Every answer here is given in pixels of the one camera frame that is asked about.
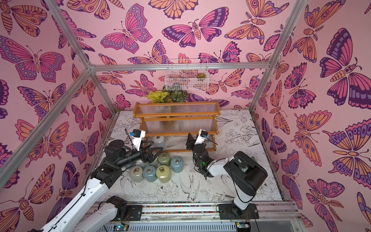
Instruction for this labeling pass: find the white canister bottom shelf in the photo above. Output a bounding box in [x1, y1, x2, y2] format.
[152, 136, 165, 148]

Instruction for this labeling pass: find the green canister shelf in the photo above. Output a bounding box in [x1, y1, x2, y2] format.
[157, 152, 171, 166]

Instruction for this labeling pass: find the blue canister bottom shelf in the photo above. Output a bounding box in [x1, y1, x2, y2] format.
[171, 157, 184, 173]

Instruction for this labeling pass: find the yellow-green canister bottom shelf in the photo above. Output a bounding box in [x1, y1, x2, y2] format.
[156, 165, 171, 183]

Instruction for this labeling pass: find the cream canister shelf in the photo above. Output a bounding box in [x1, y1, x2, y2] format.
[149, 158, 159, 167]

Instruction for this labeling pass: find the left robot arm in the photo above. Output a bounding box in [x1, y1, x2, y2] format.
[40, 140, 163, 232]

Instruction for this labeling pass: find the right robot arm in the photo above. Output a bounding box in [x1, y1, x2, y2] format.
[185, 130, 268, 219]

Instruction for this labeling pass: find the wooden tiered shelf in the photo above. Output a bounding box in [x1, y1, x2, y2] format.
[133, 101, 221, 151]

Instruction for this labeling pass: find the green leafy plant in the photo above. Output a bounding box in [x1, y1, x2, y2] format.
[146, 88, 189, 103]

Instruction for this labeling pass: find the small succulent in basket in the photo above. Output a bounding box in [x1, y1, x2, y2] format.
[196, 73, 206, 79]

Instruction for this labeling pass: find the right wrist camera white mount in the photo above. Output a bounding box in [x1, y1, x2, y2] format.
[195, 129, 208, 145]

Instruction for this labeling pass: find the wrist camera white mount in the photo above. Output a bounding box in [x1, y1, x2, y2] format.
[129, 129, 146, 151]
[195, 129, 208, 145]

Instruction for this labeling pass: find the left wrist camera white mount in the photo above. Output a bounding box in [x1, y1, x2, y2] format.
[129, 129, 146, 151]

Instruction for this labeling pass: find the white wire basket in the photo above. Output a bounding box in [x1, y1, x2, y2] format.
[164, 58, 210, 91]

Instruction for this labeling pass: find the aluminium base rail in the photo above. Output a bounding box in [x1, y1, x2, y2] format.
[78, 201, 305, 232]

